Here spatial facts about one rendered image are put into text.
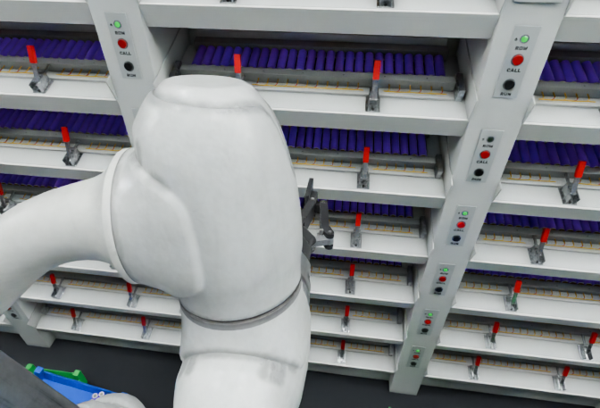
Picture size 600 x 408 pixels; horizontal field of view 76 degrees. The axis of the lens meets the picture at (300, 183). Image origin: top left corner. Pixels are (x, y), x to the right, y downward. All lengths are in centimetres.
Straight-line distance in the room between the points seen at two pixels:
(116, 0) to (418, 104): 58
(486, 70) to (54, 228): 67
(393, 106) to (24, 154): 89
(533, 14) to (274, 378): 65
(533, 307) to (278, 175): 108
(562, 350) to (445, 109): 90
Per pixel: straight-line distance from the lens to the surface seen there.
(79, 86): 97
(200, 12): 75
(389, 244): 101
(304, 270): 43
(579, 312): 132
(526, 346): 142
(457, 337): 135
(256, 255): 26
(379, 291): 114
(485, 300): 121
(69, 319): 174
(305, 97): 79
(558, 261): 113
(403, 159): 90
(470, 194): 89
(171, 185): 24
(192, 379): 32
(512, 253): 109
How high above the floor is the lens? 141
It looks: 37 degrees down
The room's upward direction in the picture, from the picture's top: straight up
